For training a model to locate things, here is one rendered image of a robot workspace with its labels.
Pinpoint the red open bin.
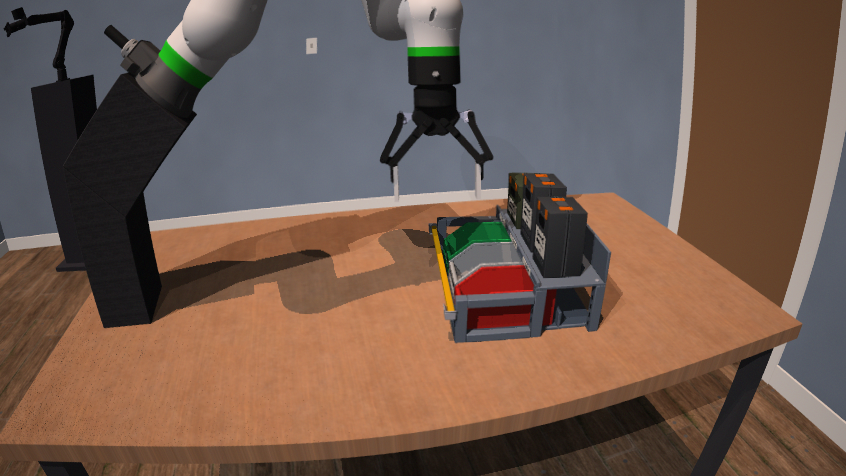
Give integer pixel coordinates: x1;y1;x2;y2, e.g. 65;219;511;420
454;265;557;329

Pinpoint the orange retaining rail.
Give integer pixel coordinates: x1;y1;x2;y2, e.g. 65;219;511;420
432;226;454;311

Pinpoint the green bin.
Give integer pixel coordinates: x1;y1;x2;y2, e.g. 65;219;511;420
443;222;512;274

